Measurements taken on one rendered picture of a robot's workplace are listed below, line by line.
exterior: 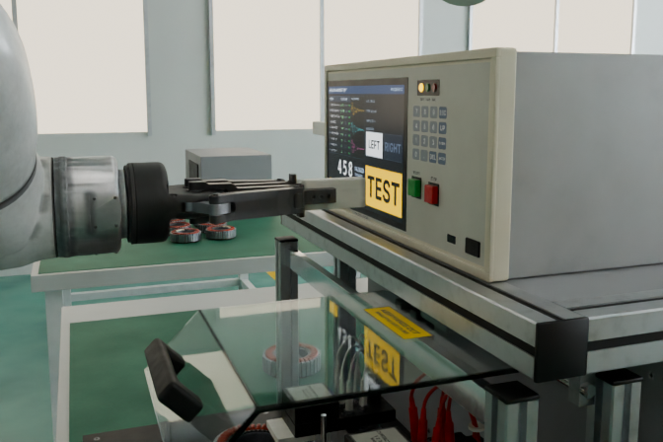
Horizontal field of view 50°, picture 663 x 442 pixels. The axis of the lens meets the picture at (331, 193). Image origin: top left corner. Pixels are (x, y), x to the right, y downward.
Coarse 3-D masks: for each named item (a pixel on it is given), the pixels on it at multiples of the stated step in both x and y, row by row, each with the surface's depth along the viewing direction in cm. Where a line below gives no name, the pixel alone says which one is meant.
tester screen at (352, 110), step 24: (336, 96) 96; (360, 96) 88; (384, 96) 82; (336, 120) 97; (360, 120) 89; (384, 120) 82; (336, 144) 97; (360, 144) 89; (336, 168) 98; (360, 168) 89; (384, 168) 83
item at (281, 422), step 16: (368, 400) 101; (384, 400) 101; (288, 416) 96; (304, 416) 93; (320, 416) 94; (336, 416) 95; (352, 416) 96; (368, 416) 96; (384, 416) 97; (272, 432) 95; (288, 432) 95; (304, 432) 93; (320, 432) 94
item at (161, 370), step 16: (144, 352) 63; (160, 352) 60; (176, 352) 64; (160, 368) 57; (176, 368) 63; (160, 384) 55; (176, 384) 54; (160, 400) 53; (176, 400) 54; (192, 400) 54; (192, 416) 54
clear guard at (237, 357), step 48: (192, 336) 67; (240, 336) 63; (288, 336) 63; (336, 336) 63; (384, 336) 63; (432, 336) 63; (192, 384) 60; (240, 384) 53; (288, 384) 53; (336, 384) 53; (384, 384) 53; (432, 384) 54; (192, 432) 53; (240, 432) 49
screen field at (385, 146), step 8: (368, 136) 87; (376, 136) 84; (384, 136) 82; (392, 136) 80; (400, 136) 78; (368, 144) 87; (376, 144) 84; (384, 144) 82; (392, 144) 80; (400, 144) 78; (368, 152) 87; (376, 152) 84; (384, 152) 82; (392, 152) 80; (400, 152) 78; (392, 160) 80; (400, 160) 78
